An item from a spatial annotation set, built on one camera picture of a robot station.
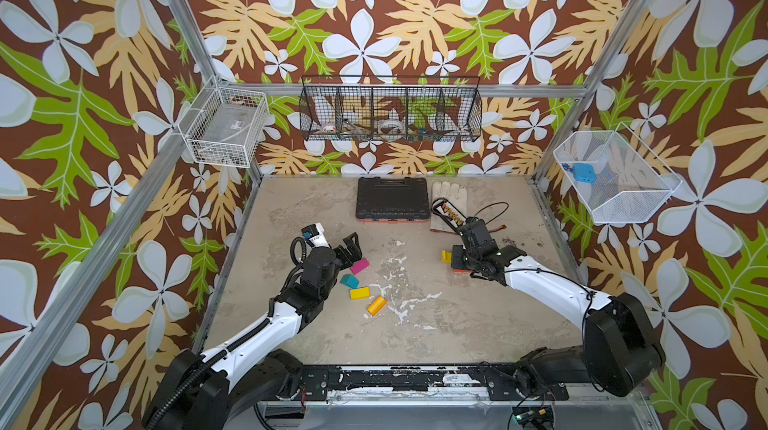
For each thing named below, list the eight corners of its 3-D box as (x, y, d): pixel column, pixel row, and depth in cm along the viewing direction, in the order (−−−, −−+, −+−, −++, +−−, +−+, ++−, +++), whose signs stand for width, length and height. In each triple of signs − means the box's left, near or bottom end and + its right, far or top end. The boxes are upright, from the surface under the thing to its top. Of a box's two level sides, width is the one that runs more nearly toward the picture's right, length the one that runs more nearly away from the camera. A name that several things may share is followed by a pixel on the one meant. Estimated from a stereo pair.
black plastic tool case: (355, 224, 107) (354, 215, 103) (358, 185, 120) (357, 175, 115) (428, 224, 107) (430, 215, 103) (424, 185, 120) (425, 175, 115)
